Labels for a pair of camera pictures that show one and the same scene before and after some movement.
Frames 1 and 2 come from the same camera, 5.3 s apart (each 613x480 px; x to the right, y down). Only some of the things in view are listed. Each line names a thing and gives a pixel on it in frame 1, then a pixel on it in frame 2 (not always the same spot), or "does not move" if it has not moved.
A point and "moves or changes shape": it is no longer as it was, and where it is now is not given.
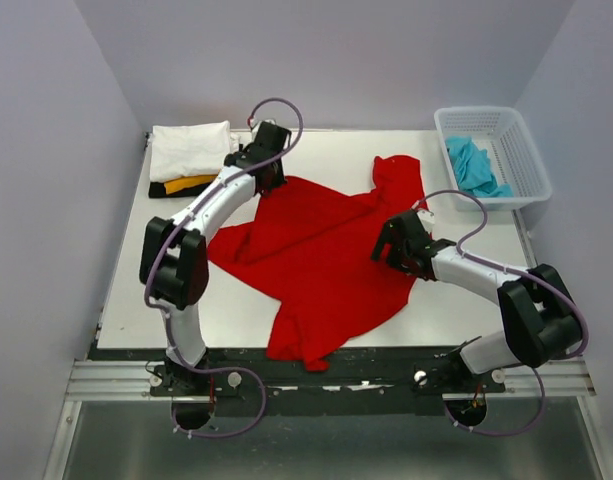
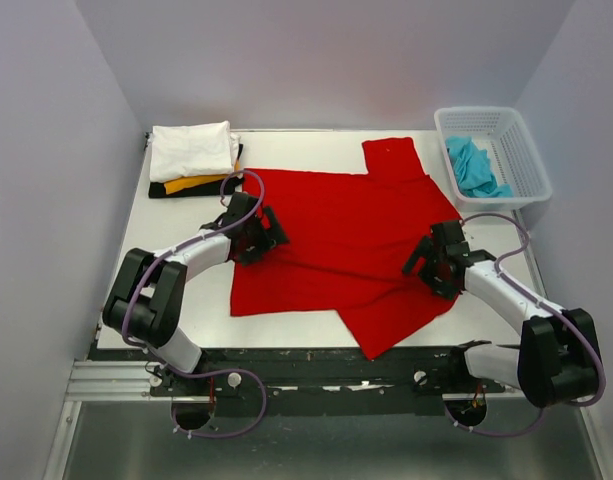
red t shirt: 318,248 moves or changes shape
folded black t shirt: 158,190 does not move
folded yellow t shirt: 188,181 does not move
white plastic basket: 489,152 does not move
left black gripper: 280,179 → 268,241
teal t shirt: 473,171 does not move
